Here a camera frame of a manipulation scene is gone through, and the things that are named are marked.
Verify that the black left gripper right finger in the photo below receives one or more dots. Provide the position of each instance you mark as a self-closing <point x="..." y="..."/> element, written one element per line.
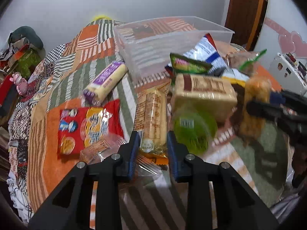
<point x="237" y="205"/>

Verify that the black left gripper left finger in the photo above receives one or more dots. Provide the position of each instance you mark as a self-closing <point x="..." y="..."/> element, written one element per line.
<point x="69" y="205"/>

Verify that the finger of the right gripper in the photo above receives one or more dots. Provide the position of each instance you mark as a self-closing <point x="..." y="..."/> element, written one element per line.
<point x="274" y="113"/>
<point x="289" y="99"/>

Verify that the orange puffed snack bag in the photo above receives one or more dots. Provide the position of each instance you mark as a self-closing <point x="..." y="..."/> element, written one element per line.
<point x="257" y="94"/>

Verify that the clear bag orange snack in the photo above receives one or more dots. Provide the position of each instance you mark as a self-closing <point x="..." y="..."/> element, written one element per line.
<point x="110" y="144"/>

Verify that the orange clear biscuit pack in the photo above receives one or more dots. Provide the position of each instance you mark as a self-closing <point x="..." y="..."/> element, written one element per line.
<point x="151" y="121"/>

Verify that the purple label cake roll pack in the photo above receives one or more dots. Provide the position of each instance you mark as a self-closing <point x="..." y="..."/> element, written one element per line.
<point x="100" y="87"/>

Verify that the white appliance with stickers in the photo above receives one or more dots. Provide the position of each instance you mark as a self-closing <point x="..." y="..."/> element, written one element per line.
<point x="287" y="75"/>

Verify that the yellow white snack bag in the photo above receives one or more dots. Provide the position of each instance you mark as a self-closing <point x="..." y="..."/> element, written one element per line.
<point x="235" y="77"/>

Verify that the square toast bread pack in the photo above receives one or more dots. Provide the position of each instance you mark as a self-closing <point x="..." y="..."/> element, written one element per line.
<point x="213" y="95"/>

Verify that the brown bread bag green tie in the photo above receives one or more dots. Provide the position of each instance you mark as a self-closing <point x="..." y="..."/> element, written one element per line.
<point x="246" y="62"/>

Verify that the green lid round container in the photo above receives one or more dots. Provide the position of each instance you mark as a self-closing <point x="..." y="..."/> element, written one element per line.
<point x="194" y="129"/>

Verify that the red noodle snack bag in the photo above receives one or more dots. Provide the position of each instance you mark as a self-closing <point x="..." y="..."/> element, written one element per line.
<point x="81" y="127"/>

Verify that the white blue snack bag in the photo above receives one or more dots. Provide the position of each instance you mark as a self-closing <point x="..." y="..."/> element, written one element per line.
<point x="205" y="50"/>

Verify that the green snack bag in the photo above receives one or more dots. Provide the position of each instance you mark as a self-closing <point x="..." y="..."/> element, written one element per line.
<point x="184" y="65"/>

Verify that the patchwork striped bed cover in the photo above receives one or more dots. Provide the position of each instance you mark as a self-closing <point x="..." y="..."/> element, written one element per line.
<point x="35" y="169"/>

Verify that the brown wooden door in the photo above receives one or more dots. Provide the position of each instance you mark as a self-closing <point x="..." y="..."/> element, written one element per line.
<point x="246" y="18"/>

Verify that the red black box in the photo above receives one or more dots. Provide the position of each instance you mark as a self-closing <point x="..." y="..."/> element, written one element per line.
<point x="8" y="95"/>

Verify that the pink toy figure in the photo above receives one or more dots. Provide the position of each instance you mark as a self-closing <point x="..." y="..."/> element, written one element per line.
<point x="20" y="83"/>

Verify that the clear plastic storage bin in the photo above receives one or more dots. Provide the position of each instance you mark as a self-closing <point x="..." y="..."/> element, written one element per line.
<point x="146" y="45"/>

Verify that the green box with clutter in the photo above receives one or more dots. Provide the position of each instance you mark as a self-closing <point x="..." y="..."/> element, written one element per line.
<point x="22" y="57"/>

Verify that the dark green cushion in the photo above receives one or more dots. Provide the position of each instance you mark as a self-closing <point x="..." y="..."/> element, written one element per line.
<point x="26" y="32"/>

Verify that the yellow pillow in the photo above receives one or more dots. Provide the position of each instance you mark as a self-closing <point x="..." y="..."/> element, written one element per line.
<point x="101" y="17"/>

